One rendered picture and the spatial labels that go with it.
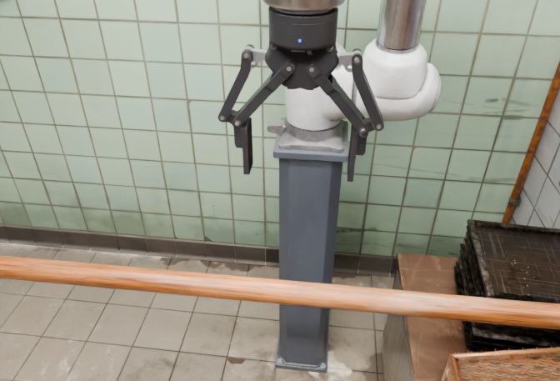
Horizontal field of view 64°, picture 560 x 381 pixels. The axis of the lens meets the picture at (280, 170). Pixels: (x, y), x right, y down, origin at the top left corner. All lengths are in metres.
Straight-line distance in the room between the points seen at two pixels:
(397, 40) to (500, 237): 0.62
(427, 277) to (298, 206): 0.47
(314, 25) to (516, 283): 0.94
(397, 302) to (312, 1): 0.36
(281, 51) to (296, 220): 0.91
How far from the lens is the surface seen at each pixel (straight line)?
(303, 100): 1.18
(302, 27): 0.48
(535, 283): 1.29
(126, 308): 2.23
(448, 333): 1.40
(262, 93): 0.54
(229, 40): 1.75
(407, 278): 1.50
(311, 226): 1.39
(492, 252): 1.33
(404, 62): 1.13
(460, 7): 1.72
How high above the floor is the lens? 1.64
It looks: 34 degrees down
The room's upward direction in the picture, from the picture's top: straight up
